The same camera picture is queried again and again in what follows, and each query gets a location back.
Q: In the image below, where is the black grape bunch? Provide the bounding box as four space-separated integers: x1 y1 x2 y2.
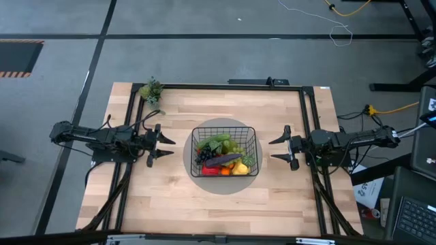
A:
195 140 222 165

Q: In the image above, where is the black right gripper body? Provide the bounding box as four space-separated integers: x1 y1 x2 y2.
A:
284 125 310 172

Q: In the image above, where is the yellow extension cable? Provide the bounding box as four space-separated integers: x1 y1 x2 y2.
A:
366 101 420 117

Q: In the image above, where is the thin white cable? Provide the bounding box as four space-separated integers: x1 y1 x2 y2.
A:
396 122 426 139

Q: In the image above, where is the red drink can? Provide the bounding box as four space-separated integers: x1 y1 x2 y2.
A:
360 208 382 221

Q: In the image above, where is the round grey mat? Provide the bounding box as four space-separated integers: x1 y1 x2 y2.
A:
183 118 263 195

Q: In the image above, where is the silver metal bracket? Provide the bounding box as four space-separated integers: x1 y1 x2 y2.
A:
295 237 337 245
105 233 148 245

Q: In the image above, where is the hazard-striped black floor mat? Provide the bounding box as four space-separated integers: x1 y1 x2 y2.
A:
0 39 45 78

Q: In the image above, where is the white paper sheet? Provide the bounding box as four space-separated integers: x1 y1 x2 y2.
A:
352 163 386 210

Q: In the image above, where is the black power strip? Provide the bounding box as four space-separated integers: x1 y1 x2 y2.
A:
227 76 290 86

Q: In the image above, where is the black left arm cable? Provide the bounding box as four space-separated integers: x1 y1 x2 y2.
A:
134 110 161 132

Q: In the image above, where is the dark grey laptop lid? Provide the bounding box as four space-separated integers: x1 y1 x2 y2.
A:
410 86 436 181

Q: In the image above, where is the white floor cable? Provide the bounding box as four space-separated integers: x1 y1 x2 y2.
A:
277 0 354 48

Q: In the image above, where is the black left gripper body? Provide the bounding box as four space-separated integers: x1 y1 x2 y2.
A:
142 123 161 168

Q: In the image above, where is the black aluminium table frame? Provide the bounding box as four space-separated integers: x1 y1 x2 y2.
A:
76 82 364 245

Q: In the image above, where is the phone with blue screen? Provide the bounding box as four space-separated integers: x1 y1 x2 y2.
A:
419 110 436 129

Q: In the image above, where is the green cucumber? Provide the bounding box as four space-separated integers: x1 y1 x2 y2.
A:
196 133 232 150

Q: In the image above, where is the small potted succulent plant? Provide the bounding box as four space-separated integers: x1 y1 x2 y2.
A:
138 76 167 116

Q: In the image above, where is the black desk frame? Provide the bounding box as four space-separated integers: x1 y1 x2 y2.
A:
369 0 436 93

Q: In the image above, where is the grey chair base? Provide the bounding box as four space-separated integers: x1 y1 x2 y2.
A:
0 149 27 164

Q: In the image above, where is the yellow pear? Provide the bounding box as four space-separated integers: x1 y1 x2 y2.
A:
232 159 251 176

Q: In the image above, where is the green pear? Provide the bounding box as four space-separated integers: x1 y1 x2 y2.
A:
221 139 239 154

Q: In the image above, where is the orange floor cable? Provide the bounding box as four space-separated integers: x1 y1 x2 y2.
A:
323 0 372 17

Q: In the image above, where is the purple eggplant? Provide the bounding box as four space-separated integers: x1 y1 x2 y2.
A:
204 152 243 168

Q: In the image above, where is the open laptop with keyboard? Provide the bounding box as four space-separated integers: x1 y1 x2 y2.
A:
384 166 436 245

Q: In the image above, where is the red bell pepper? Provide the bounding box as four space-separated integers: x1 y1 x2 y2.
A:
201 165 221 176

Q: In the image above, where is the black wire basket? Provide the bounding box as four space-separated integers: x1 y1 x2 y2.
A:
189 126 260 178

